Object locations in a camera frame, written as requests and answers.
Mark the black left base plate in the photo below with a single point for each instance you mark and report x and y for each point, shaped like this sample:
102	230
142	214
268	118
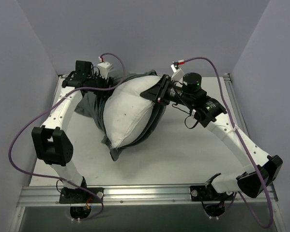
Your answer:
73	196

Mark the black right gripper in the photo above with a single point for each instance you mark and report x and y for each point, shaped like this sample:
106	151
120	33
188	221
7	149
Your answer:
162	89

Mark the aluminium rail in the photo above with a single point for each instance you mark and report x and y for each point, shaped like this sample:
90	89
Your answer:
234	101
46	192
225	76

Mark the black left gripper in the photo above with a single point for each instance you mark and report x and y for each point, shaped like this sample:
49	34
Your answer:
105	82

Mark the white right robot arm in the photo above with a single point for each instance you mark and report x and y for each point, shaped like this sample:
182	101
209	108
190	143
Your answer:
260	168

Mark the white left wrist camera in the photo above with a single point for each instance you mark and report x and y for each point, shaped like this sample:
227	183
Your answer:
104	68

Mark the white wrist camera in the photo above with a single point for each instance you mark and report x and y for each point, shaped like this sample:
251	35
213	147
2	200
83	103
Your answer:
177	72
104	68

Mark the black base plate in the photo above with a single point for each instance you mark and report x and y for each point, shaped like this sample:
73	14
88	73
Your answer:
205	193
73	196

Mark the aluminium back rail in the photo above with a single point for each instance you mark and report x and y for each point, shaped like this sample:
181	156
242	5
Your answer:
225	76

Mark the aluminium right side rail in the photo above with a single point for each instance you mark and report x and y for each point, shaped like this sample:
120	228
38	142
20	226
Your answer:
234	101

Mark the aluminium front rail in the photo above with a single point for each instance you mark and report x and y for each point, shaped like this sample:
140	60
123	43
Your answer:
46	192

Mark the white pillow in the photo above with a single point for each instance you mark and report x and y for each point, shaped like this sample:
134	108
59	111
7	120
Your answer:
127	116

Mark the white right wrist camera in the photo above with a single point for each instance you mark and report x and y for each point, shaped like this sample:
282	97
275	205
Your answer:
177	72

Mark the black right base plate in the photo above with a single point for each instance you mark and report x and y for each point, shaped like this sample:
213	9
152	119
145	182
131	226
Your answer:
205	193

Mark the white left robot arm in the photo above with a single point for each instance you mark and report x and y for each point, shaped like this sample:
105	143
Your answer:
51	143

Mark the grey green pillowcase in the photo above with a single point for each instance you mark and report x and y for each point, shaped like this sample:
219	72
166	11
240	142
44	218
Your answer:
93	106

